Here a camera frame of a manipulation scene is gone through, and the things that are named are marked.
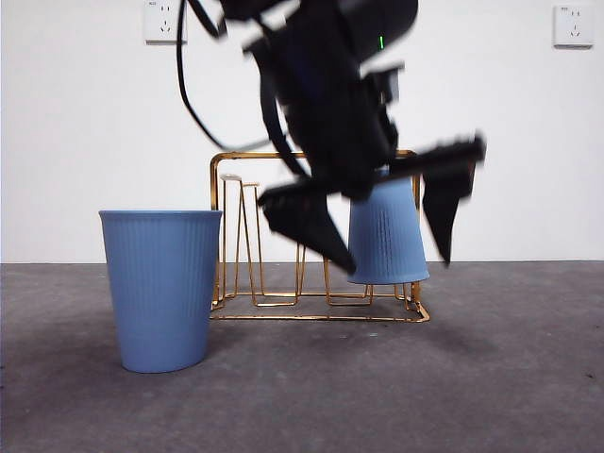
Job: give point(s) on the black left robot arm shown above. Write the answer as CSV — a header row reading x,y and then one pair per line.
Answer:
x,y
321,94

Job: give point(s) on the white wall power socket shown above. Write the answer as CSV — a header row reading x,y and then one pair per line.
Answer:
x,y
573,28
162,26

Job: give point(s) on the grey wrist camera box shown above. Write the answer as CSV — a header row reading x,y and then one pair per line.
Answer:
x,y
389,87

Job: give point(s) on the blue ribbed plastic cup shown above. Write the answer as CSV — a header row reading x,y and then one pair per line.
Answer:
x,y
160,292
391,245

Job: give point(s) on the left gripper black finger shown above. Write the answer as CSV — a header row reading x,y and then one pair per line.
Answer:
x,y
307,222
446,203

